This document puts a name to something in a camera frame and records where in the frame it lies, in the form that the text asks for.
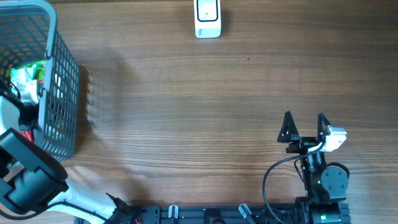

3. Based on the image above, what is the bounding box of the right camera black cable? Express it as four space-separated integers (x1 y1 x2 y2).
262 140 326 224

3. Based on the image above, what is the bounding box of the left camera black cable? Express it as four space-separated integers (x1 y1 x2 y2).
0 77 109 222

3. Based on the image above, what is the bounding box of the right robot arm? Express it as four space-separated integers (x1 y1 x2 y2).
277 111 351 224

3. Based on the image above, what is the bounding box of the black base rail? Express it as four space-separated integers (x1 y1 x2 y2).
128 203 351 224

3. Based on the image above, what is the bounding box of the camera black cable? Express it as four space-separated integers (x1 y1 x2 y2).
262 140 326 224
0 77 109 222

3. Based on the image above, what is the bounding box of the red stick packet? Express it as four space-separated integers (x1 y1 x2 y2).
21 130 35 142

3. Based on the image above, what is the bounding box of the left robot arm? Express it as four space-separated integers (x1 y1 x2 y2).
1 94 134 223

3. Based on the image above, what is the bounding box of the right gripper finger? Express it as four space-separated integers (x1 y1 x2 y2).
317 113 330 140
277 111 299 143

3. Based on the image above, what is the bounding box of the grey plastic mesh basket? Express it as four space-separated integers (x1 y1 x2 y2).
1 1 80 162

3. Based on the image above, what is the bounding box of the white barcode scanner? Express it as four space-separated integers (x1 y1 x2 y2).
193 0 221 39

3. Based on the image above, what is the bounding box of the light blue tissue pack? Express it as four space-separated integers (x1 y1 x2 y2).
11 66 39 104

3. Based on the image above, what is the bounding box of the green snack bag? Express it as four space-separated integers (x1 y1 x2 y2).
11 61 47 84

